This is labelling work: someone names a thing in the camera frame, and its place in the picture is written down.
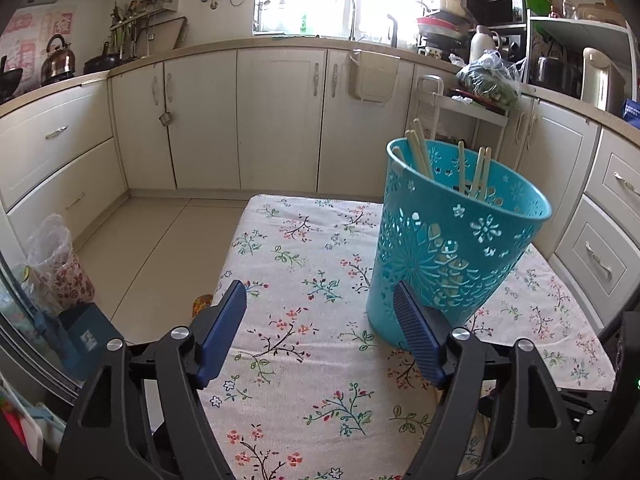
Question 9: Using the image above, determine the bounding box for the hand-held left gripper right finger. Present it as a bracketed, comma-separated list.
[392, 281, 581, 480]

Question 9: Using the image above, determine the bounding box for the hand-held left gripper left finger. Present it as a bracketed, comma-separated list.
[59, 280, 248, 480]

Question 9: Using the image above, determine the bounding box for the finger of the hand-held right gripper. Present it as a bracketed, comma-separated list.
[559, 389, 615, 447]

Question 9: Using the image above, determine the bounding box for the teal perforated plastic basket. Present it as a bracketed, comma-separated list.
[366, 136, 553, 350]

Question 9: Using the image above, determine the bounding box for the bundle of wooden chopsticks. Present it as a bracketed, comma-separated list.
[404, 119, 493, 201]

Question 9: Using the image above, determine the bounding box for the floral tablecloth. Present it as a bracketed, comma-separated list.
[197, 192, 617, 480]

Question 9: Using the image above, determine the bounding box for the blue box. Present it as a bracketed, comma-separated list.
[37, 302, 123, 381]

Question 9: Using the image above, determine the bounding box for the clear bag with floral cloth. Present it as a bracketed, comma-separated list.
[22, 214, 96, 311]

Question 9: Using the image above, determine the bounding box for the cream kitchen cabinet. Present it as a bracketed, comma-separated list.
[0, 37, 640, 331]

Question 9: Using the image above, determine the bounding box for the white hanging bin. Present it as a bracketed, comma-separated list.
[348, 49, 401, 106]

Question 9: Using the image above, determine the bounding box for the plastic bag of greens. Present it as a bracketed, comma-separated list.
[456, 51, 523, 108]

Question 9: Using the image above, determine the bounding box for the white electric kettle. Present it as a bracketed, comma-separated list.
[581, 47, 626, 113]

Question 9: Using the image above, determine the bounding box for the steel pot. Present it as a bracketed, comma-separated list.
[532, 56, 583, 93]

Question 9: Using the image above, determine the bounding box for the black wok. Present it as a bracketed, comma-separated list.
[82, 42, 123, 75]

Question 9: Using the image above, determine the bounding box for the white thermos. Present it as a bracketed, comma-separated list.
[469, 25, 502, 63]

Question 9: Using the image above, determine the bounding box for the wooden cutting board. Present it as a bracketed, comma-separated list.
[150, 16, 188, 56]

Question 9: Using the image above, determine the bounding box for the stack of dishes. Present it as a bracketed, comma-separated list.
[416, 0, 473, 51]

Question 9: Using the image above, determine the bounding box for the steel kettle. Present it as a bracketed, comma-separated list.
[41, 34, 77, 83]

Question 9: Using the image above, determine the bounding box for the chrome faucet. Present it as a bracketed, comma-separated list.
[344, 0, 359, 41]

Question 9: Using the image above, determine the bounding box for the black pot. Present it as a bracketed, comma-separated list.
[0, 55, 23, 103]

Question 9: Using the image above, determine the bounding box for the white metal rack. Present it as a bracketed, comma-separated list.
[520, 10, 633, 96]

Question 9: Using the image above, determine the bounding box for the black microwave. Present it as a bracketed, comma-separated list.
[462, 0, 528, 26]

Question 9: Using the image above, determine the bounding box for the metal frame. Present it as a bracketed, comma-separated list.
[0, 250, 81, 401]

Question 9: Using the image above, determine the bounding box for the wall utensil rail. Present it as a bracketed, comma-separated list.
[110, 0, 178, 31]

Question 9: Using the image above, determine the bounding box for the pink wall poster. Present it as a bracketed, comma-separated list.
[0, 10, 76, 68]

